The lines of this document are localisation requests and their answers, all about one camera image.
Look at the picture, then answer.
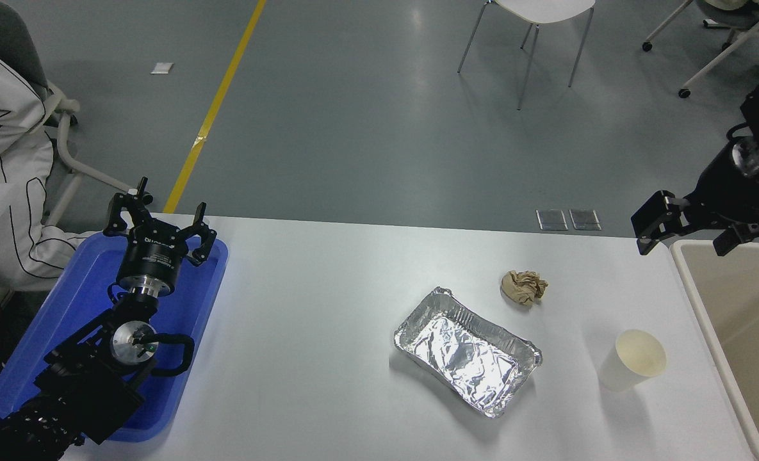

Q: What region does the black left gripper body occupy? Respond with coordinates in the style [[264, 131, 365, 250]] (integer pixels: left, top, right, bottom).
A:
[[118, 221, 191, 290]]

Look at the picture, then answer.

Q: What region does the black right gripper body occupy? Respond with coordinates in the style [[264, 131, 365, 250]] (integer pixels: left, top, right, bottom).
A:
[[696, 150, 759, 226]]

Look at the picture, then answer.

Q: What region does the white paper cup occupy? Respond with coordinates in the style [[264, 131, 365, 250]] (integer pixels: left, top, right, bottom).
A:
[[599, 329, 667, 392]]

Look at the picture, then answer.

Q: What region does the grey white office chair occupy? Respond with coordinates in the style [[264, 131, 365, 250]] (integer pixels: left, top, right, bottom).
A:
[[0, 0, 140, 225]]

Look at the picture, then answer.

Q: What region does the blue plastic tray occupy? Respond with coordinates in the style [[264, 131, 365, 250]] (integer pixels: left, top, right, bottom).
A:
[[0, 232, 229, 444]]

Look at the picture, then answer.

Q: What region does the large pale bin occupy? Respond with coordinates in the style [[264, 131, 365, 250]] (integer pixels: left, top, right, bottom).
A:
[[671, 238, 759, 461]]

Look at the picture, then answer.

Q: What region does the person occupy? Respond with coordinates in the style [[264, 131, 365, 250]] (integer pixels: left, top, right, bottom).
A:
[[0, 38, 98, 292]]

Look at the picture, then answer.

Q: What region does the crumpled tan paper ball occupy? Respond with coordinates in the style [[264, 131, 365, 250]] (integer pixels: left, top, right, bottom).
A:
[[500, 270, 549, 306]]

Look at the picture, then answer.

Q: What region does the grey white wheeled chair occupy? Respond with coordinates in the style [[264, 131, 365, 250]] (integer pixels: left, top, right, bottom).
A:
[[642, 0, 759, 99]]

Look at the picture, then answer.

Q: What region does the white chair with metal legs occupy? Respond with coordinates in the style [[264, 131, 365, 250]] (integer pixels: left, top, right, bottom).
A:
[[457, 0, 601, 111]]

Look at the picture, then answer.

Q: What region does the silver foil tray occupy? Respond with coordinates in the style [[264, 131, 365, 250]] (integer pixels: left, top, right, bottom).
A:
[[393, 286, 543, 419]]

